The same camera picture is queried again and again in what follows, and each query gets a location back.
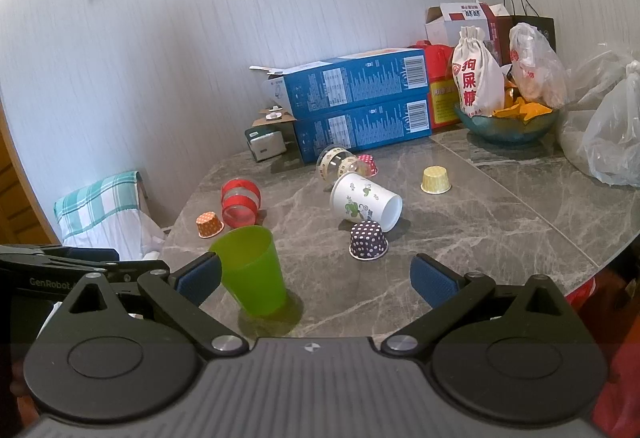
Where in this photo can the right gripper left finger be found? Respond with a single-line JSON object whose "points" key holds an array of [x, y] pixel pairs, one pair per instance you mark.
{"points": [[176, 298]]}

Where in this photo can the white paper cup green print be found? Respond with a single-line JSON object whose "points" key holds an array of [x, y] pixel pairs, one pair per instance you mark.
{"points": [[355, 198]]}

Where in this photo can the white red cardboard box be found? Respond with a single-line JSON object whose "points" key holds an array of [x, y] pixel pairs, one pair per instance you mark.
{"points": [[444, 22]]}

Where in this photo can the teal plaid pillow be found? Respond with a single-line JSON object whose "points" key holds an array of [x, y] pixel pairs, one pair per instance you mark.
{"points": [[87, 207]]}

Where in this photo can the orange snack packets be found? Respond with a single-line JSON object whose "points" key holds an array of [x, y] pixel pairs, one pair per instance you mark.
{"points": [[517, 107]]}

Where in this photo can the white crumpled cloth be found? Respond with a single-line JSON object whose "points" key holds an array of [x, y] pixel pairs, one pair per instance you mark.
{"points": [[132, 233]]}

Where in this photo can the clear white plastic bag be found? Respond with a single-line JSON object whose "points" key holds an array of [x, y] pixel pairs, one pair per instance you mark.
{"points": [[598, 130]]}

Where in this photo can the blue cardboard box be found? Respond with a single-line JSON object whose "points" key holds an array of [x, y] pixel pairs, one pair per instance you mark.
{"points": [[345, 82], [357, 129]]}

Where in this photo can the black paper shopping bag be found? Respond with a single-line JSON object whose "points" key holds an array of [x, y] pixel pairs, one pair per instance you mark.
{"points": [[529, 16]]}

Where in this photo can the red yellow package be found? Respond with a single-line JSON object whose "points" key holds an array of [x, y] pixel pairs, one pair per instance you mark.
{"points": [[443, 91]]}

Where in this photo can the clear cup cream pattern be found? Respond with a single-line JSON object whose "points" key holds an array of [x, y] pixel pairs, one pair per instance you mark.
{"points": [[334, 161]]}

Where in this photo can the upper blue cardboard box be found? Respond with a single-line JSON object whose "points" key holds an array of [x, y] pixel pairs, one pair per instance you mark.
{"points": [[345, 82]]}

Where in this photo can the dark teal glass bowl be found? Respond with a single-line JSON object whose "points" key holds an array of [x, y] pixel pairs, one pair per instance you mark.
{"points": [[508, 131]]}

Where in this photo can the green plastic cup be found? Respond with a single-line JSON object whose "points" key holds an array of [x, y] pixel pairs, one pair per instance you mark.
{"points": [[251, 270]]}

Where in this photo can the plastic bag with snacks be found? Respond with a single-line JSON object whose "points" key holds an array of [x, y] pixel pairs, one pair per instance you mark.
{"points": [[536, 68]]}

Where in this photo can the pink red paper cupcake cup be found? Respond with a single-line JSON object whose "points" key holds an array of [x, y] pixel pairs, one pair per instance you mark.
{"points": [[367, 166]]}

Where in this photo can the green white tissue box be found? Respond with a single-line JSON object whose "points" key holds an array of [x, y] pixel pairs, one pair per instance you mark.
{"points": [[265, 142]]}

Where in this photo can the white drawstring candy bag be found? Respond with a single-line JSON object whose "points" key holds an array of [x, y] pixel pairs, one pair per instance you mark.
{"points": [[477, 74]]}

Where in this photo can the dark purple dotted paper cup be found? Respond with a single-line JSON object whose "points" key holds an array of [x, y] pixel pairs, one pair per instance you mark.
{"points": [[367, 241]]}

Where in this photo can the yellow paper cupcake cup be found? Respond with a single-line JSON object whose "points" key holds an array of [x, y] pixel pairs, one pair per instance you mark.
{"points": [[435, 180]]}

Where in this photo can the red striped clear cup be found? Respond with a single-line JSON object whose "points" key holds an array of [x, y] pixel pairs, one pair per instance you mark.
{"points": [[240, 203]]}

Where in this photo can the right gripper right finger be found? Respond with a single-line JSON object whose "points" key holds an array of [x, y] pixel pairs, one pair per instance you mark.
{"points": [[452, 298]]}

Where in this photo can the orange polka dot paper cup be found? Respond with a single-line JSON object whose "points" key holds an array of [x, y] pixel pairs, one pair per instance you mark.
{"points": [[208, 225]]}

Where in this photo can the lower blue cardboard box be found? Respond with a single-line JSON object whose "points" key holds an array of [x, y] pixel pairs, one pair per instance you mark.
{"points": [[357, 129]]}

